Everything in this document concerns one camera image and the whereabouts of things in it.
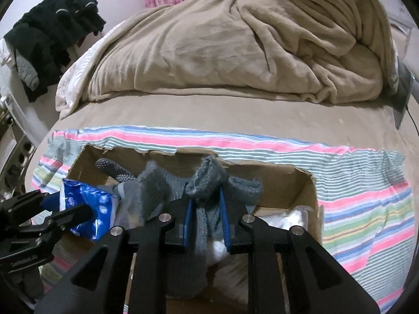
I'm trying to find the blue tissue packet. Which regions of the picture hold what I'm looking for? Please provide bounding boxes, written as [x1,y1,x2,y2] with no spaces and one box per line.
[58,177,120,243]

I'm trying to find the grey knitted glove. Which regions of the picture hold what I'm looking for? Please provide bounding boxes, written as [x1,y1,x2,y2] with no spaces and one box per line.
[134,156,263,298]

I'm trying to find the grey dotted sock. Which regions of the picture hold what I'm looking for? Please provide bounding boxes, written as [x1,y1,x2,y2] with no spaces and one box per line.
[95,158,148,203]

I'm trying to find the striped colourful towel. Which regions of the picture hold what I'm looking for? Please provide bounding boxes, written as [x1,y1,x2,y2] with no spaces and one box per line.
[26,126,415,313]

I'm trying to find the brown cardboard box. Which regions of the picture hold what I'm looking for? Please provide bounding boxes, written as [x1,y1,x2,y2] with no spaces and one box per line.
[69,146,320,313]

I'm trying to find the white floral quilt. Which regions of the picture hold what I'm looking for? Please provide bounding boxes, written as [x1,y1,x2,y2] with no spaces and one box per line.
[56,21,124,120]

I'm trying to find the black hanging clothes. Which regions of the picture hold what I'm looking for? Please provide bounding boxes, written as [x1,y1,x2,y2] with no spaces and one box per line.
[4,0,106,103]

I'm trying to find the black tablet device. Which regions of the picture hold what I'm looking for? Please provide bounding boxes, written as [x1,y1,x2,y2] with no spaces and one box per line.
[391,58,416,130]

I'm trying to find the beige plush blanket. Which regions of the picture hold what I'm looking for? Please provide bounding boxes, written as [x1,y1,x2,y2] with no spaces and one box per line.
[75,0,398,104]

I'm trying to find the black charging cable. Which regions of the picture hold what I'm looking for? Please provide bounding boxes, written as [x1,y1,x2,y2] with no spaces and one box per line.
[405,102,418,128]

